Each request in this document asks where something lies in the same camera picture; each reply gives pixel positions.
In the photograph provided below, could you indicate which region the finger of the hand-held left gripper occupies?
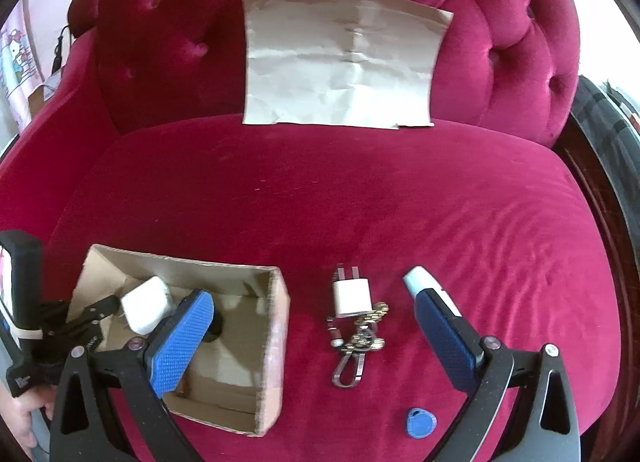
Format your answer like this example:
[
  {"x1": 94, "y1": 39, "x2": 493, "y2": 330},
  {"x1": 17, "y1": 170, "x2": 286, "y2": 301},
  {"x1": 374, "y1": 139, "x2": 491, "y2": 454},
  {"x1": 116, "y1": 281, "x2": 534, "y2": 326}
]
[{"x1": 70, "y1": 295, "x2": 122, "y2": 339}]

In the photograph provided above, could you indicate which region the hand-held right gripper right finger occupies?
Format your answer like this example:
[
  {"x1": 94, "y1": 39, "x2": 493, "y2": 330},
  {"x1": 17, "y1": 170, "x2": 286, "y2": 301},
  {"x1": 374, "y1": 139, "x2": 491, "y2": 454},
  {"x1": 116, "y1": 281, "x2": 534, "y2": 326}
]
[{"x1": 414, "y1": 288, "x2": 583, "y2": 462}]

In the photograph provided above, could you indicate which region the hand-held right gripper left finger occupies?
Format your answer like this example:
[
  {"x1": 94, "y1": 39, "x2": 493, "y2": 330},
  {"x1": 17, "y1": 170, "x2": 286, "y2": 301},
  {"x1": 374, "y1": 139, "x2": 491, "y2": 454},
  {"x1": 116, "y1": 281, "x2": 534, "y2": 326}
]
[{"x1": 50, "y1": 288, "x2": 216, "y2": 462}]

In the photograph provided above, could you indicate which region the dark blue round ball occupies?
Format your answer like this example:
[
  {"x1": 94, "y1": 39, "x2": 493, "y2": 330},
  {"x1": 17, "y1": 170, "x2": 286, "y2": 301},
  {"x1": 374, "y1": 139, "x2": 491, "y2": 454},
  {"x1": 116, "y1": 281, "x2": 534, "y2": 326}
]
[{"x1": 202, "y1": 309, "x2": 227, "y2": 343}]

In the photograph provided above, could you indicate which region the large white power adapter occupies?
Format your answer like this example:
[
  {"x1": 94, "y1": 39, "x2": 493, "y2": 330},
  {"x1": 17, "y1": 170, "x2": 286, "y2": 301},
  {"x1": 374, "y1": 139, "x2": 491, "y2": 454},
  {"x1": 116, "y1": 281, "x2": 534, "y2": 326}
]
[{"x1": 120, "y1": 276, "x2": 174, "y2": 335}]

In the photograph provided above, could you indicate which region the cardboard box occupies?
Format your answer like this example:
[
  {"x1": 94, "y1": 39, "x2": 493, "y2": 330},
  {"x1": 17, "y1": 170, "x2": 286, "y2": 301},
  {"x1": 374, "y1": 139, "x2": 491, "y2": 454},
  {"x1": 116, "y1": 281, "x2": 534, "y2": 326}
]
[{"x1": 65, "y1": 244, "x2": 292, "y2": 436}]

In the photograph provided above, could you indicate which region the pale teal lotion bottle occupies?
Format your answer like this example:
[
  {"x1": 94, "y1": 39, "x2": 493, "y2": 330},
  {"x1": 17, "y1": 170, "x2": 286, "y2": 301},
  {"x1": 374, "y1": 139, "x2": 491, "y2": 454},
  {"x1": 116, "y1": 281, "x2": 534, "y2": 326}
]
[{"x1": 402, "y1": 266, "x2": 463, "y2": 317}]

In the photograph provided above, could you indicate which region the metal keychain with charms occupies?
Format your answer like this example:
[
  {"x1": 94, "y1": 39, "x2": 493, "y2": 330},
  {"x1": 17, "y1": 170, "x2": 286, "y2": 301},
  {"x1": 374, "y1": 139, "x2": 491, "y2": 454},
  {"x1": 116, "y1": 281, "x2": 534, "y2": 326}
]
[{"x1": 327, "y1": 302, "x2": 389, "y2": 389}]

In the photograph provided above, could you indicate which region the blue key fob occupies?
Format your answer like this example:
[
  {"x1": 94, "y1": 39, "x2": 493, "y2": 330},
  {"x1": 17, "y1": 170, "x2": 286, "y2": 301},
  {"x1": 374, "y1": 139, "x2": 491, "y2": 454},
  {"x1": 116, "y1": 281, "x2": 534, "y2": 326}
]
[{"x1": 404, "y1": 407, "x2": 437, "y2": 441}]

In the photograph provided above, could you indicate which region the small white plug charger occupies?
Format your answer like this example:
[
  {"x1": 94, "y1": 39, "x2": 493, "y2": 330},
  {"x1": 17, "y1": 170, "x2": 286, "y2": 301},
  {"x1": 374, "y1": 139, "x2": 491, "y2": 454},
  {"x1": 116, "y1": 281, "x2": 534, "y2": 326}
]
[{"x1": 330, "y1": 266, "x2": 374, "y2": 320}]

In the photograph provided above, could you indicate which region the person's left hand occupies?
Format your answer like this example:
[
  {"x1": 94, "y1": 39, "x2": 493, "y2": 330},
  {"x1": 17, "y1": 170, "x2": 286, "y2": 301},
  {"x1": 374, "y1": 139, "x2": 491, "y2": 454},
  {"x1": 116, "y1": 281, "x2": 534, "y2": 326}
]
[{"x1": 0, "y1": 383, "x2": 55, "y2": 449}]

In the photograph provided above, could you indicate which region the red velvet tufted sofa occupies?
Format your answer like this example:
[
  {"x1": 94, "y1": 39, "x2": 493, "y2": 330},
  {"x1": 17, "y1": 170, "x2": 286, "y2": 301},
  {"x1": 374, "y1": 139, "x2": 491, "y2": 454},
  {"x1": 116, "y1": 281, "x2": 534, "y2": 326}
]
[{"x1": 0, "y1": 0, "x2": 623, "y2": 462}]

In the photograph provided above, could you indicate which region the grey plaid blanket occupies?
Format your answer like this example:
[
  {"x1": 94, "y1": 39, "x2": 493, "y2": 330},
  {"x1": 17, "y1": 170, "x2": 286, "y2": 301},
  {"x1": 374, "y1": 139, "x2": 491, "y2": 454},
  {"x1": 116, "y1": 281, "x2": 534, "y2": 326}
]
[{"x1": 570, "y1": 76, "x2": 640, "y2": 227}]

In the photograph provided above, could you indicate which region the creased brown paper sheet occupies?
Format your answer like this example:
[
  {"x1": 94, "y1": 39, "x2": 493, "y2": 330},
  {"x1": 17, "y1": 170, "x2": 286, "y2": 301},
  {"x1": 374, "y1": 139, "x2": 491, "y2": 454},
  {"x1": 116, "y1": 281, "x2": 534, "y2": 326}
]
[{"x1": 240, "y1": 0, "x2": 455, "y2": 131}]

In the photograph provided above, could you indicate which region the cartoon wall poster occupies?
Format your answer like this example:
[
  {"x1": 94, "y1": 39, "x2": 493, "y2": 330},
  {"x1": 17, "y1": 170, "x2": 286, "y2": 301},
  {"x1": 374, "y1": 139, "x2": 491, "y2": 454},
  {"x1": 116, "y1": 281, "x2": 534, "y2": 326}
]
[{"x1": 0, "y1": 0, "x2": 38, "y2": 130}]

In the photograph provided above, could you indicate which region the black wall plug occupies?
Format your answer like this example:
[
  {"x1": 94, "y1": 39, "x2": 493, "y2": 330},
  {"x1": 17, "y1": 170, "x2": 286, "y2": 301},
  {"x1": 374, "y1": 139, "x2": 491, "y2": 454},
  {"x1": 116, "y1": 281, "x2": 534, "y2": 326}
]
[{"x1": 51, "y1": 24, "x2": 71, "y2": 73}]

